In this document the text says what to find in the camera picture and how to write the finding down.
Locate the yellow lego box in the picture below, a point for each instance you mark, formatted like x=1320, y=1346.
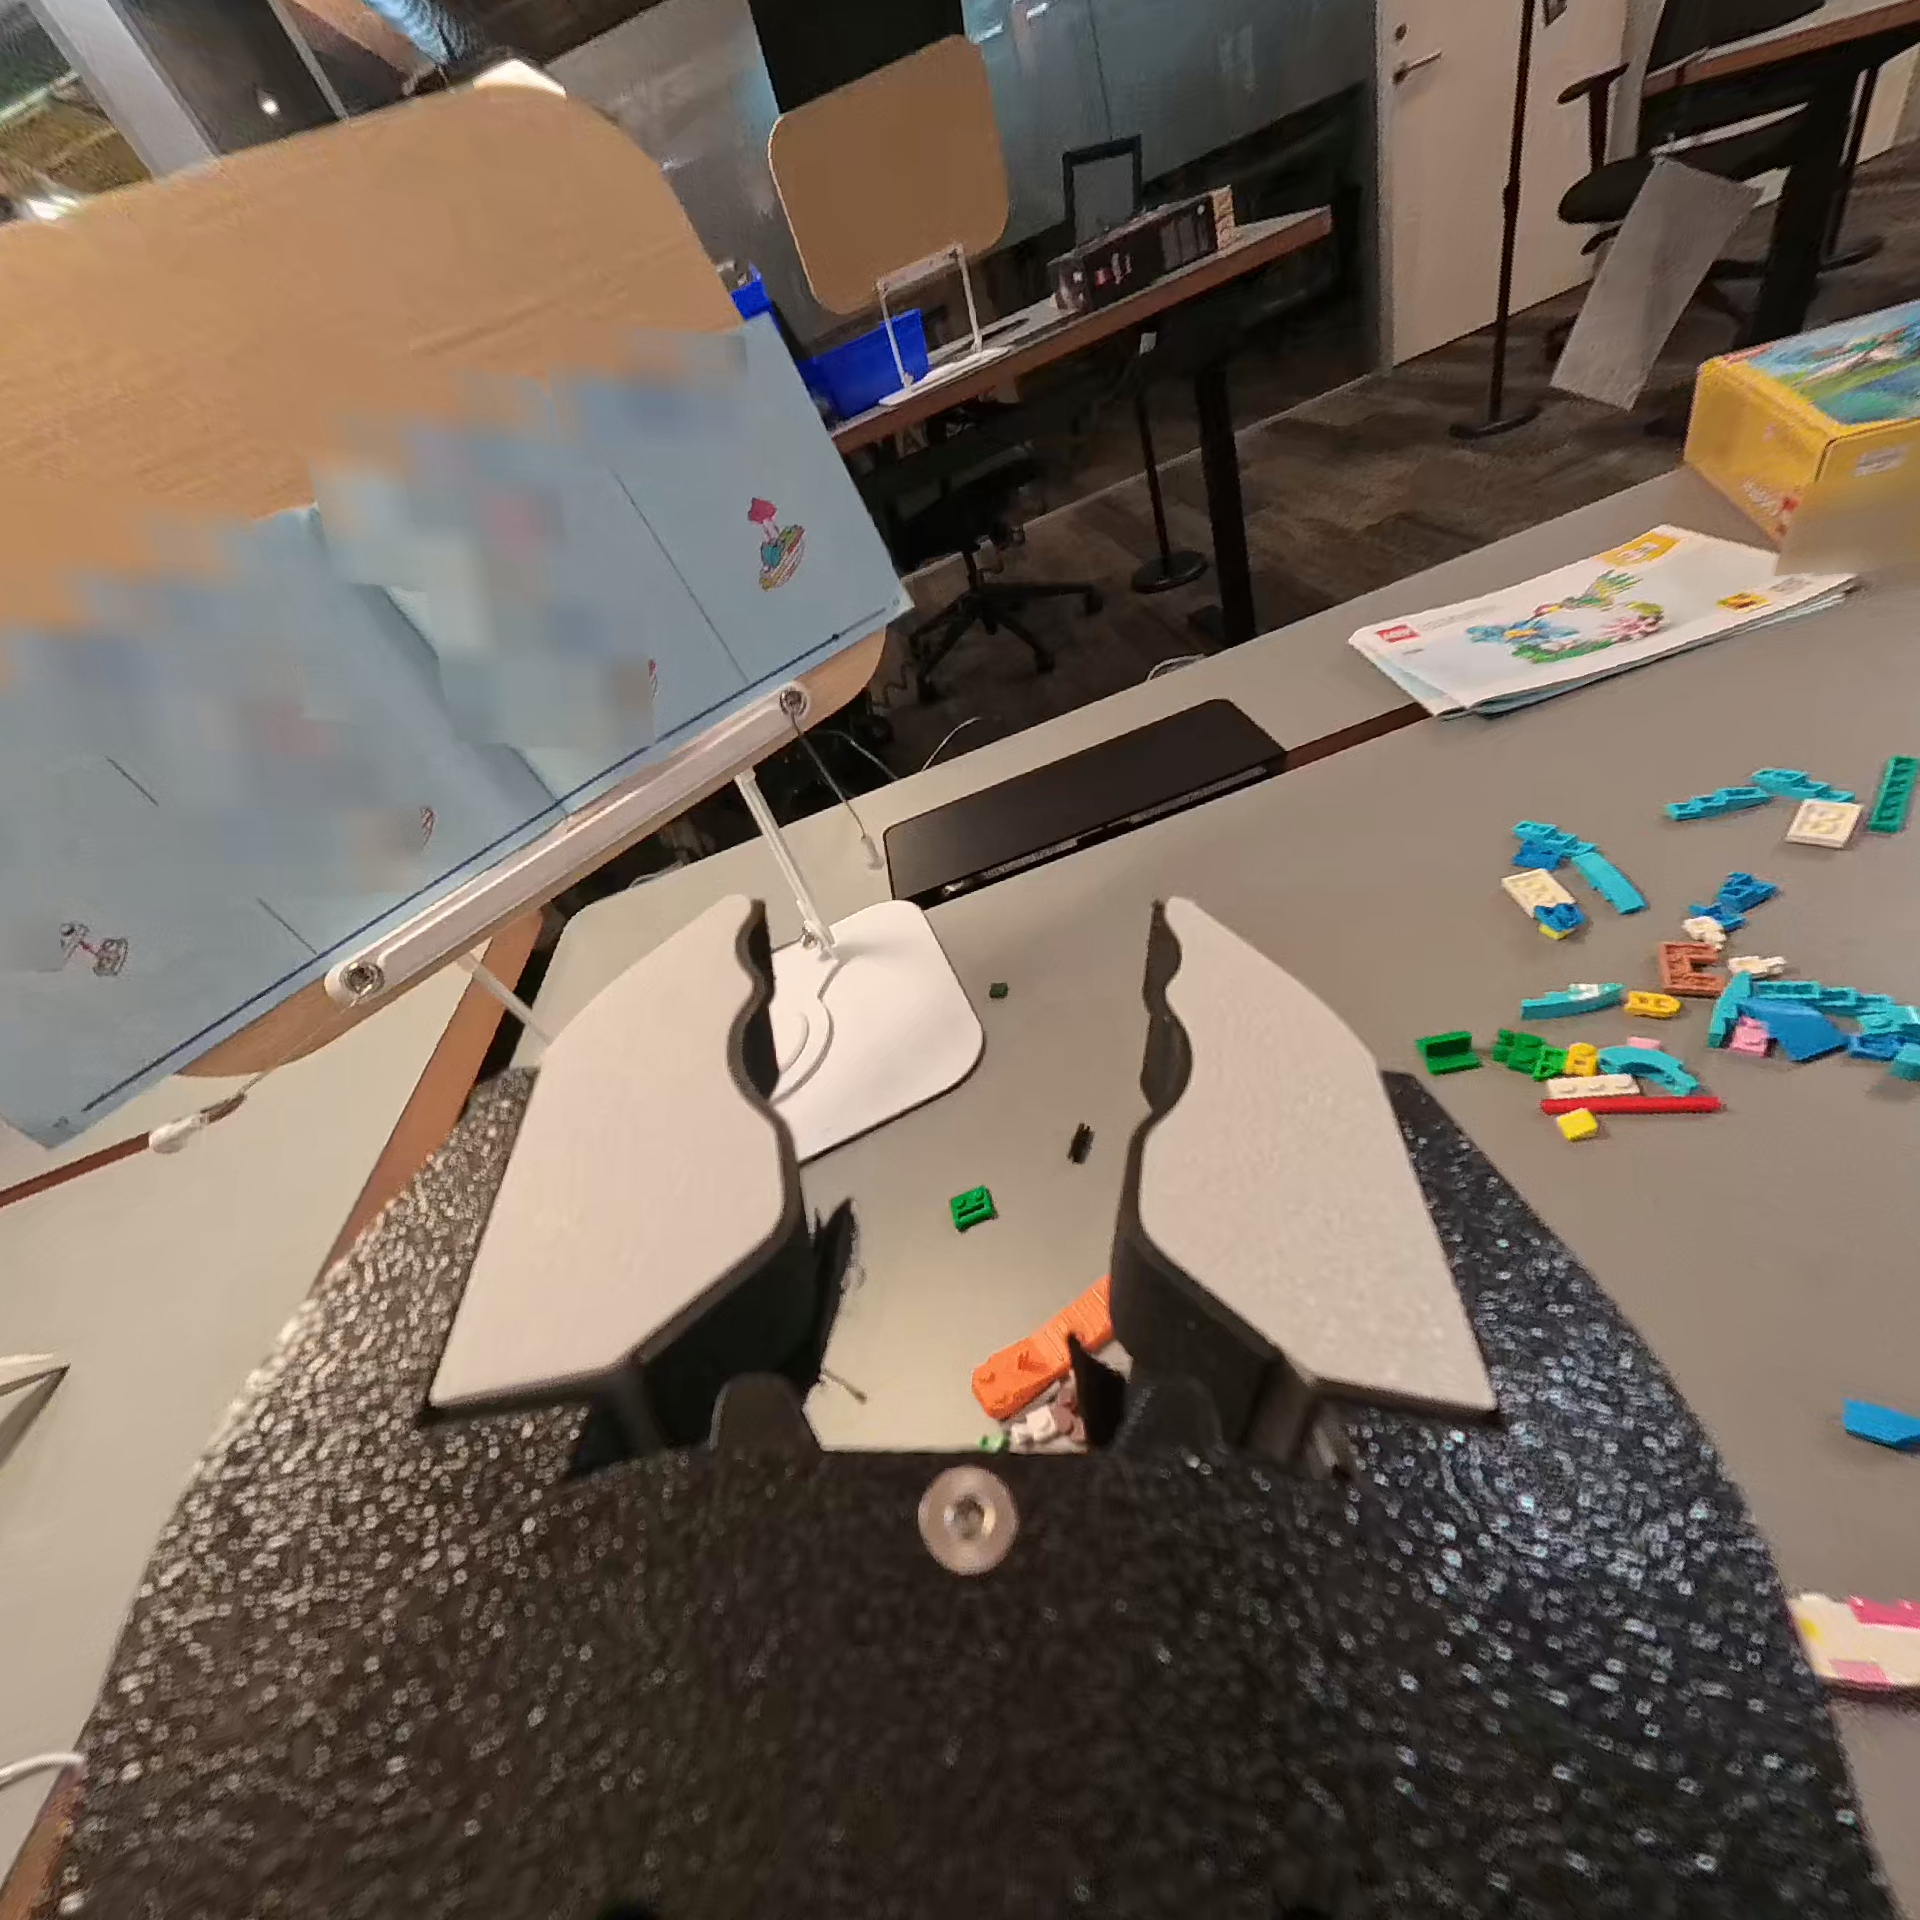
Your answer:
x=1759, y=424

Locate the pink white tan lego assembly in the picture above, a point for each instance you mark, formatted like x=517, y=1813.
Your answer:
x=1043, y=1424

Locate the open blue instruction booklet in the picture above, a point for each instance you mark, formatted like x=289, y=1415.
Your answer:
x=810, y=599

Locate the wooden book stand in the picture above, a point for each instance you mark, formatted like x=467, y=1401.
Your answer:
x=302, y=302
x=884, y=168

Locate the black office chair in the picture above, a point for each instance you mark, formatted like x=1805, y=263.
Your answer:
x=1612, y=197
x=982, y=519

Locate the orange brick separator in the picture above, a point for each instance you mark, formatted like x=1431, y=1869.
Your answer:
x=1034, y=1351

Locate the black pole stand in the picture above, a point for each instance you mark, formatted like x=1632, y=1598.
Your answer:
x=1173, y=566
x=1510, y=225

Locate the white door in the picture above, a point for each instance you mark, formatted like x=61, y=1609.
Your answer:
x=1440, y=179

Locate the grey plastic sheet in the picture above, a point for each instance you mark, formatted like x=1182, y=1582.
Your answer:
x=1659, y=285

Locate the lego instruction booklet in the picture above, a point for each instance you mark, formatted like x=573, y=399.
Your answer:
x=1575, y=618

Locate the blue plastic bin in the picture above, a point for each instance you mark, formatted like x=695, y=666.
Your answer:
x=866, y=366

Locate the black metal frame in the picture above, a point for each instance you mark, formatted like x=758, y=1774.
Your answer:
x=1068, y=197

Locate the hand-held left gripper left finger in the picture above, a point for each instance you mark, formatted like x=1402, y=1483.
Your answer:
x=630, y=1171

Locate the blue lego piece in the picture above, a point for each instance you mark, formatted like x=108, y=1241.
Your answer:
x=1884, y=1424

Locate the pile of loose lego pieces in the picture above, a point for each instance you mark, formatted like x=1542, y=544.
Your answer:
x=1800, y=1027

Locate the dark lego box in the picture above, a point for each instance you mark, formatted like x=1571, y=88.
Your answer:
x=1142, y=248

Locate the small green lego piece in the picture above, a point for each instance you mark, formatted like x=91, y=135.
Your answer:
x=972, y=1209

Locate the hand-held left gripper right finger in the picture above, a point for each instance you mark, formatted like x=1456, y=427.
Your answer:
x=1290, y=1185

